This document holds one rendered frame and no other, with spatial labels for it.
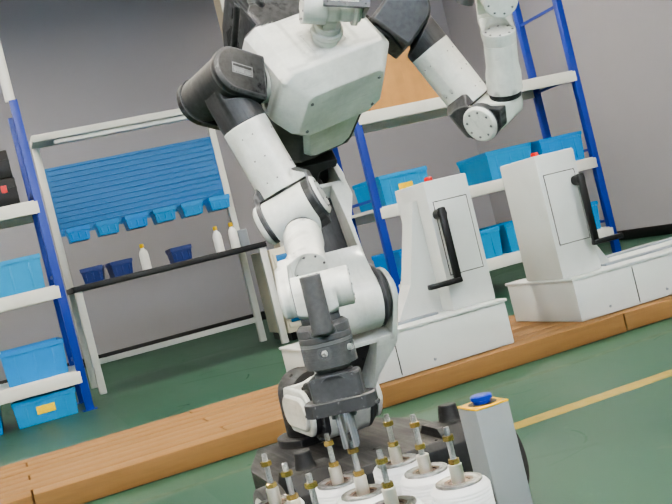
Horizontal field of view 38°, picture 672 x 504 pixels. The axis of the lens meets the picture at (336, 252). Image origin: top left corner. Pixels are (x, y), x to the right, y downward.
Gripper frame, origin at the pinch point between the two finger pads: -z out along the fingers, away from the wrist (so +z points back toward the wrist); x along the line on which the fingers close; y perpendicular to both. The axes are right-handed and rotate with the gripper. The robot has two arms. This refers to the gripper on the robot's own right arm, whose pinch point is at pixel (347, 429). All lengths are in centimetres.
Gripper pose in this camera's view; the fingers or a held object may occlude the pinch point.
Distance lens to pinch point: 161.3
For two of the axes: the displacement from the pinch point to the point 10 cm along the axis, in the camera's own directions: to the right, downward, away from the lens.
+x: -9.6, 2.3, 1.4
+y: -1.3, 0.5, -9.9
